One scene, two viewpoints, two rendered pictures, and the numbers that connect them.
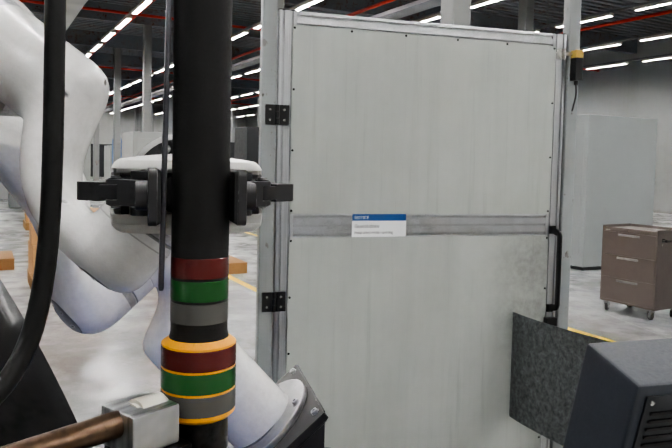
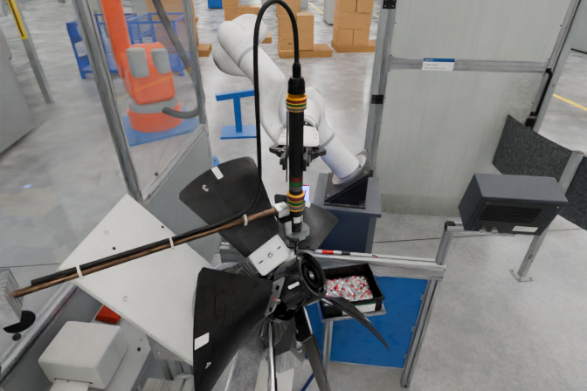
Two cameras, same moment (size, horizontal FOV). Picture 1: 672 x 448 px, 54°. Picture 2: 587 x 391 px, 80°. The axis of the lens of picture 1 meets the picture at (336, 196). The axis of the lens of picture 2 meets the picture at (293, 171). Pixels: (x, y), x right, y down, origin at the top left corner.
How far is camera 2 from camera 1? 0.49 m
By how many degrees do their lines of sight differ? 35
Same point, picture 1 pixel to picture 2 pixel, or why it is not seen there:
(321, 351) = (397, 123)
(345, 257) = (417, 79)
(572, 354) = (531, 143)
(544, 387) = (512, 154)
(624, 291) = not seen: outside the picture
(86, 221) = (277, 133)
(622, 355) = (486, 181)
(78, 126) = (275, 96)
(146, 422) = (281, 211)
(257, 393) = (346, 161)
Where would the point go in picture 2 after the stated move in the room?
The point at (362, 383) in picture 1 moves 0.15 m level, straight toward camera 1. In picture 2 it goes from (416, 139) to (412, 147)
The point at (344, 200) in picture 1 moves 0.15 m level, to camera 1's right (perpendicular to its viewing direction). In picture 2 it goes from (420, 50) to (445, 52)
